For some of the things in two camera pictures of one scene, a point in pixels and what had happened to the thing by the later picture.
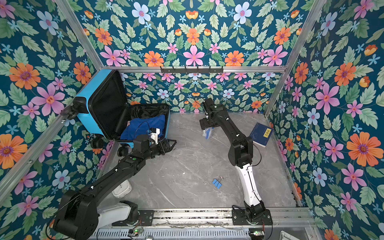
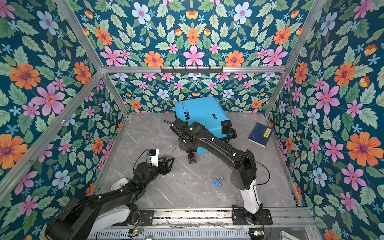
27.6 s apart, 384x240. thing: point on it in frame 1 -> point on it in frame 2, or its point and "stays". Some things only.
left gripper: (168, 148) -> (167, 169)
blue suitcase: (102, 106) -> (206, 110)
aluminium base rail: (221, 219) stays
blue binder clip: (218, 183) stays
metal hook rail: (191, 70) stays
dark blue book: (261, 134) stays
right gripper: (204, 123) -> (181, 147)
